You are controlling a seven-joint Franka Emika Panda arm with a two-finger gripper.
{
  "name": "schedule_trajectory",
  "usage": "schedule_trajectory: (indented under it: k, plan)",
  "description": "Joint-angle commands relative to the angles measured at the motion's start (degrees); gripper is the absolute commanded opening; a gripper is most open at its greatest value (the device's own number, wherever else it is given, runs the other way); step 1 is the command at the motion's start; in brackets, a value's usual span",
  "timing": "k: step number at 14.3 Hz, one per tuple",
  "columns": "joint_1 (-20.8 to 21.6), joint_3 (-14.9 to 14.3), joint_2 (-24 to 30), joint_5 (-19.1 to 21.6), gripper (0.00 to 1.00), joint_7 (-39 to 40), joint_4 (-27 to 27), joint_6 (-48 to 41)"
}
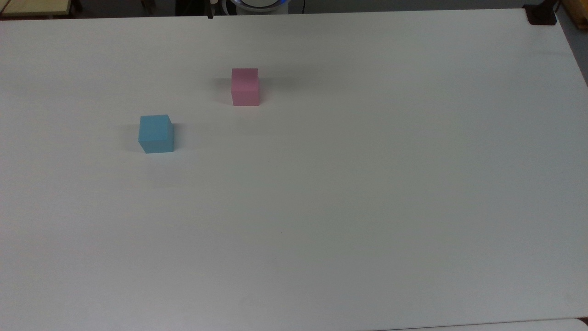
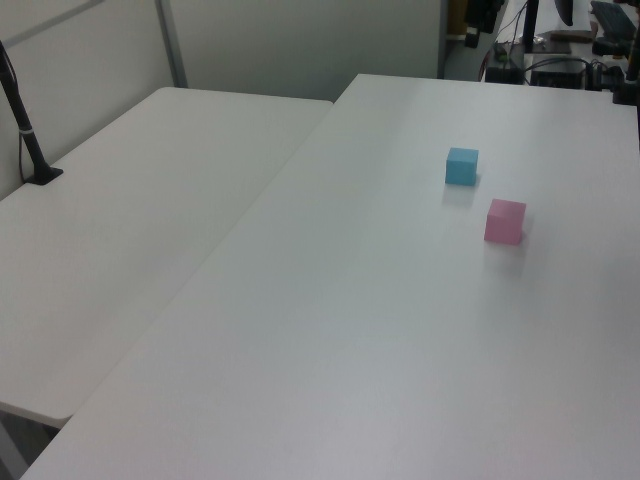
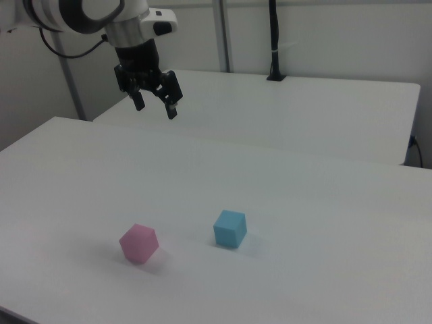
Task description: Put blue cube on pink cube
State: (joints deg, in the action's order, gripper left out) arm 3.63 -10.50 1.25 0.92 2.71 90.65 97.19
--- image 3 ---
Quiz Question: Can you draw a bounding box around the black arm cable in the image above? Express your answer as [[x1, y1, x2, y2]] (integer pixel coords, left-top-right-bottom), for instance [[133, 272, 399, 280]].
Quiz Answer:
[[38, 26, 109, 59]]

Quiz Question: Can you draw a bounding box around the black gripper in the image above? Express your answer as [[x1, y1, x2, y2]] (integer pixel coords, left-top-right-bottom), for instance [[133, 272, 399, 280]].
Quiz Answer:
[[113, 38, 184, 120]]

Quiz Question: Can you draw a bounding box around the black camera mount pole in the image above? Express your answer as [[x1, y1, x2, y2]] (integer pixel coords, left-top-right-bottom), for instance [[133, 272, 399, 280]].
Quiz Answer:
[[266, 0, 288, 82]]

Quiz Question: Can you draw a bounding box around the black power cable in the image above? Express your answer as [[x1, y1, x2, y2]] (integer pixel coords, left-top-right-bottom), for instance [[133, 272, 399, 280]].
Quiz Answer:
[[409, 134, 425, 168]]

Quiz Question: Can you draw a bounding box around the pink cube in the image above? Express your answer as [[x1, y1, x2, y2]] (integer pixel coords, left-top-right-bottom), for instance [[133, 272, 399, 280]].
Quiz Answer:
[[118, 223, 159, 266]]

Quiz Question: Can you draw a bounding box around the grey partition post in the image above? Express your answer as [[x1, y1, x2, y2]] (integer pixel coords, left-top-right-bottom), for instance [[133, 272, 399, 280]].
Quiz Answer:
[[211, 0, 234, 73], [50, 30, 87, 122]]

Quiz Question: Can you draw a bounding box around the blue cube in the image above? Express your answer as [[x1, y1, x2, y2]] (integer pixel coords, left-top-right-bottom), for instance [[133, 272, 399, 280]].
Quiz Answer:
[[213, 209, 248, 250]]

